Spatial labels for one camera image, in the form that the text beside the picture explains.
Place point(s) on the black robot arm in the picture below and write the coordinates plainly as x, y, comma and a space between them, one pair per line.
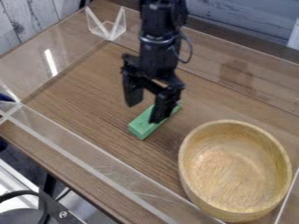
162, 18

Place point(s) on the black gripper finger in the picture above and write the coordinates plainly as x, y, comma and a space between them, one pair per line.
165, 101
133, 89

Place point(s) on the brown wooden bowl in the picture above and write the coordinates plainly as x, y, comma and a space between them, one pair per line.
234, 170

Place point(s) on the green rectangular block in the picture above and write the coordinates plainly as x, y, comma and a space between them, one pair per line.
140, 127

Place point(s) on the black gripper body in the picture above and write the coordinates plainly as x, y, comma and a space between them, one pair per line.
154, 63

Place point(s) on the black table leg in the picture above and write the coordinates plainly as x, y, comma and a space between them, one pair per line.
49, 184

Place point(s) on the clear acrylic enclosure wall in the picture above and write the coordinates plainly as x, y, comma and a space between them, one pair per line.
66, 119

